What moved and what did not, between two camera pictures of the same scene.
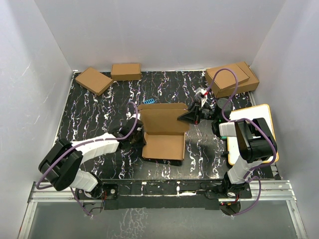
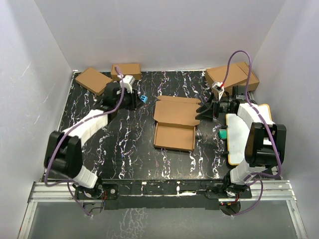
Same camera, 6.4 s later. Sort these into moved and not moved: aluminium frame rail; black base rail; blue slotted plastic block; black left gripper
Moved: black left gripper; blue slotted plastic block
Not moved: black base rail; aluminium frame rail
